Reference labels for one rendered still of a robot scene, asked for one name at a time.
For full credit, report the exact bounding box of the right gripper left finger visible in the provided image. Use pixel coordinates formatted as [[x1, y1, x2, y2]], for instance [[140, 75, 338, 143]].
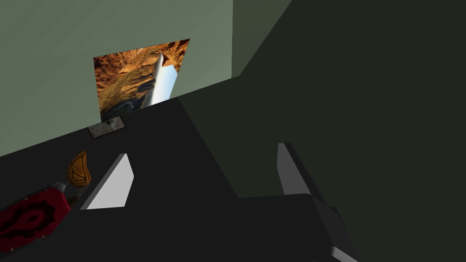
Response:
[[80, 153, 135, 211]]

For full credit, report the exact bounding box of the canyon landscape wall picture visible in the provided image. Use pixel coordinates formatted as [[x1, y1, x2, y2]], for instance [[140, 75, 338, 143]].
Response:
[[93, 38, 190, 123]]

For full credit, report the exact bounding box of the orange segmented round object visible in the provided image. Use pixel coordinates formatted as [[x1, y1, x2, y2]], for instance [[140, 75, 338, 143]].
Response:
[[66, 151, 92, 189]]

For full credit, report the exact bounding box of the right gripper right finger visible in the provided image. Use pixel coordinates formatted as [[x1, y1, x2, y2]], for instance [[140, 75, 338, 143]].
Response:
[[276, 142, 327, 204]]

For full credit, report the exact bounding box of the small grey framed picture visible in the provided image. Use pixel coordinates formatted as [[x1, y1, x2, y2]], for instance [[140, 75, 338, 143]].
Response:
[[87, 116, 127, 140]]

